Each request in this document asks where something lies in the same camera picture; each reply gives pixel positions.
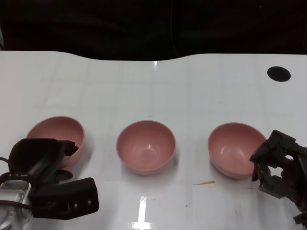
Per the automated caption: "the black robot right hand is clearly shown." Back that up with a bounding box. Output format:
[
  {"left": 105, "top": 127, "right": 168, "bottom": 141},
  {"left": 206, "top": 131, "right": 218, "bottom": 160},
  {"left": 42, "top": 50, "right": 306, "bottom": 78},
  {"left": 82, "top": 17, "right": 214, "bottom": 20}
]
[{"left": 249, "top": 129, "right": 307, "bottom": 211}]

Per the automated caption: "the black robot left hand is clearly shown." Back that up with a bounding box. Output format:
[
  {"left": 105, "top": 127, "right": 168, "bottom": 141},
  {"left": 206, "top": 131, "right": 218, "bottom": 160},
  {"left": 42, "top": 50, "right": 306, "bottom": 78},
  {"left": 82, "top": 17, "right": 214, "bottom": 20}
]
[{"left": 8, "top": 138, "right": 80, "bottom": 190}]

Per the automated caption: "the pink bowl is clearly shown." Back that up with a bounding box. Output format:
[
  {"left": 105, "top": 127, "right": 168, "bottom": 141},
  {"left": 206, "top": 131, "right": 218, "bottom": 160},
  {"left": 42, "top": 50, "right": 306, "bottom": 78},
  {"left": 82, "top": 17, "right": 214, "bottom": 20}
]
[
  {"left": 116, "top": 120, "right": 177, "bottom": 176},
  {"left": 207, "top": 122, "right": 267, "bottom": 180},
  {"left": 25, "top": 116, "right": 85, "bottom": 168}
]

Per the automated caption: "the black round table grommet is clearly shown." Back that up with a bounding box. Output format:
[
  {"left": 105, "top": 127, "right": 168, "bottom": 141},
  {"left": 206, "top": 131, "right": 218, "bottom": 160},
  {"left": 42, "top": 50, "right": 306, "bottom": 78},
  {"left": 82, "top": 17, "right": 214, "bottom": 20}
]
[{"left": 267, "top": 66, "right": 291, "bottom": 82}]

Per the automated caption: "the black backdrop cloth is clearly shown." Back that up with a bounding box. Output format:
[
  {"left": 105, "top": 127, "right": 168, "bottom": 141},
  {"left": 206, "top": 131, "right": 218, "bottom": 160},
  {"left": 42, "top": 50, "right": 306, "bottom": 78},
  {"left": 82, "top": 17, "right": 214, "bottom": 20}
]
[{"left": 0, "top": 0, "right": 307, "bottom": 62}]

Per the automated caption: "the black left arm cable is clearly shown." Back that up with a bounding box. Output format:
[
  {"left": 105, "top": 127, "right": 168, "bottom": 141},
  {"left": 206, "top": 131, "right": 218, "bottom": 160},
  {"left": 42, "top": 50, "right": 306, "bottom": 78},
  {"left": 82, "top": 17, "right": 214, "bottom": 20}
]
[{"left": 0, "top": 157, "right": 15, "bottom": 174}]

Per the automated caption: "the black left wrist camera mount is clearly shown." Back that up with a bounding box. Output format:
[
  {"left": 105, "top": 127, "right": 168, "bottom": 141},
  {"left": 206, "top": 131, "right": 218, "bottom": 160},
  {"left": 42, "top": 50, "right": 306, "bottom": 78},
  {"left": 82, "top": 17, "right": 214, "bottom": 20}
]
[{"left": 28, "top": 177, "right": 100, "bottom": 220}]

